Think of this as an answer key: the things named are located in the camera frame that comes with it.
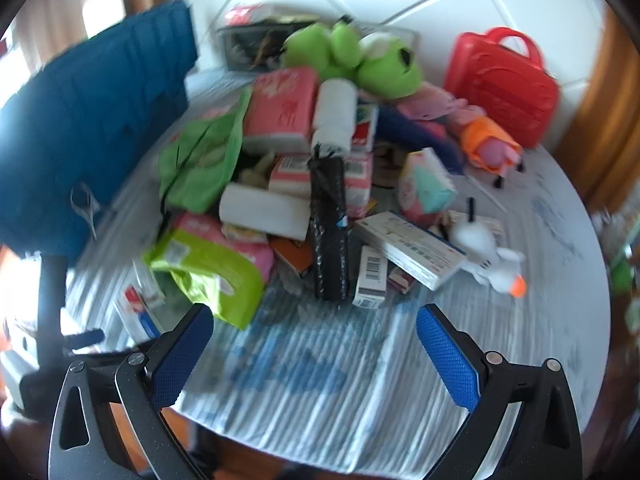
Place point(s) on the green plastic bag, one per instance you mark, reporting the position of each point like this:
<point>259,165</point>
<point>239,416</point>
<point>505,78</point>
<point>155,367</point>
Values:
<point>200,160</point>

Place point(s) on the white paper roll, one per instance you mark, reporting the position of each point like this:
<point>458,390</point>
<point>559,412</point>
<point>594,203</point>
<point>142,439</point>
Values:
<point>260,210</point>

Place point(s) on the long white box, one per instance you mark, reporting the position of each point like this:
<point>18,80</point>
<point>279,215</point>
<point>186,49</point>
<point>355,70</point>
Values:
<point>410,250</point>

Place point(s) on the red white blue carton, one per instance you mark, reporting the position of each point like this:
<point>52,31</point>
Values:
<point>137,305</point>

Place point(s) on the pastel tissue pack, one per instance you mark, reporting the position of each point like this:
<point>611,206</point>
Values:
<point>425,185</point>

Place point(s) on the white red green box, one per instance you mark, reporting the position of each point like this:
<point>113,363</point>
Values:
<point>365,125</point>

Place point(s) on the pink fabric pouch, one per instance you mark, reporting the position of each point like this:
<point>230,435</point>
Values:
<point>425,102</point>

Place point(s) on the black printed plastic package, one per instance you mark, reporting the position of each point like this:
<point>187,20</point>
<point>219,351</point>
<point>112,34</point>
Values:
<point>327,230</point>

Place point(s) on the pink wrapped tissue pack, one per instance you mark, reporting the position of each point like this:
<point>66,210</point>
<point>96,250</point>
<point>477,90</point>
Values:
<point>255,260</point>

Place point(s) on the small white barcode box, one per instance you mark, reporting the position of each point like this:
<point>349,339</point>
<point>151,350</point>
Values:
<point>370,275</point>

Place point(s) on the dark blue feather toy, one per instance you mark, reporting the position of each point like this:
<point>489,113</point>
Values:
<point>405,130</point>

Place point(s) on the red toy suitcase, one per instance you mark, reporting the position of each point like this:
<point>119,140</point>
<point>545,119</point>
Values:
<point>500,90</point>

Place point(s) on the dark gift box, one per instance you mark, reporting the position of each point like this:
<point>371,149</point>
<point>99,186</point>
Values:
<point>240,47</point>

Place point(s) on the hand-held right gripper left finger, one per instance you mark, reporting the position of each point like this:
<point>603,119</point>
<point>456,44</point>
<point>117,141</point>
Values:
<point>182,355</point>

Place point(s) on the green tissue pack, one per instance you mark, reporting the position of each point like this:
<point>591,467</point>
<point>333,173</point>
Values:
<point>210,280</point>

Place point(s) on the blue plastic storage container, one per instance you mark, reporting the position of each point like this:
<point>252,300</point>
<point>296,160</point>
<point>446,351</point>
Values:
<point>90,125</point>

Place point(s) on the black stand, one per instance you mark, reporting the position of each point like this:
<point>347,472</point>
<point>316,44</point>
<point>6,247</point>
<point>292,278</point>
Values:
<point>50,300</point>

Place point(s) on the white goose plush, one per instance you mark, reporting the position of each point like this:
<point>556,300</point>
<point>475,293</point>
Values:
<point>475,240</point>

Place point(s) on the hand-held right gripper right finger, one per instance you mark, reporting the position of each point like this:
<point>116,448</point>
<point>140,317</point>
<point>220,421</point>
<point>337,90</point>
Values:
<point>447,360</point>

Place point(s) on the pink pig plush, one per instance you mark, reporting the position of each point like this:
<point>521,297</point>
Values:
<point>487,142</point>

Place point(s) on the salmon pink tissue pack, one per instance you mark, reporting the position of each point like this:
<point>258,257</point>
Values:
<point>280,105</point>

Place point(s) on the orange box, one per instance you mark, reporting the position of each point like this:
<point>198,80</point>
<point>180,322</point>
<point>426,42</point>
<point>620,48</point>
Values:
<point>292,255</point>

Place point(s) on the green frog plush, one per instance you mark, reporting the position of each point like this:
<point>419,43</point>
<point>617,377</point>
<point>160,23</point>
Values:
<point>385,70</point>

